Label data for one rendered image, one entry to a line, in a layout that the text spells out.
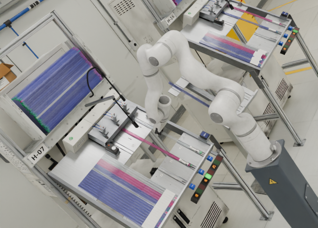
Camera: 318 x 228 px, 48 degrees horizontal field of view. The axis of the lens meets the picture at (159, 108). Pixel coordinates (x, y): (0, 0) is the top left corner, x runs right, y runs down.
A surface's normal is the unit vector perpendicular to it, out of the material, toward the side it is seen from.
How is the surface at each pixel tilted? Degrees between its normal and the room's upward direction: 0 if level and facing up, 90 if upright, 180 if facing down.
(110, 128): 45
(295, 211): 90
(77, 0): 90
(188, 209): 90
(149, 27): 90
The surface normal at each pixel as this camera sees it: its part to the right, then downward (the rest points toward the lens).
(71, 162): 0.02, -0.62
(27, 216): 0.62, -0.14
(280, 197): -0.39, 0.62
